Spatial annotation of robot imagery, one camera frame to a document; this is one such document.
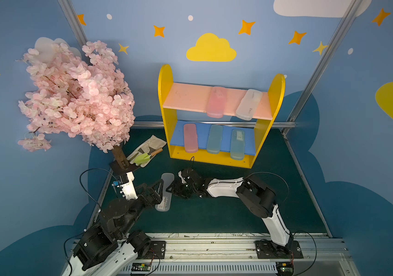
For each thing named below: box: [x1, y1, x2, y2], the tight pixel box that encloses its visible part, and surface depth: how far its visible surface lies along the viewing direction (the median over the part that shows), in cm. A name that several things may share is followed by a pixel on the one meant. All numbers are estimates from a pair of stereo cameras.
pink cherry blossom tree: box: [15, 40, 136, 170], surface depth 59 cm
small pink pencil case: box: [183, 123, 199, 153], surface depth 98 cm
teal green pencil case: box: [206, 124, 224, 155], surface depth 100 cm
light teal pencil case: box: [229, 128, 246, 161], surface depth 98 cm
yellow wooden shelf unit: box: [158, 64, 286, 170], surface depth 84 cm
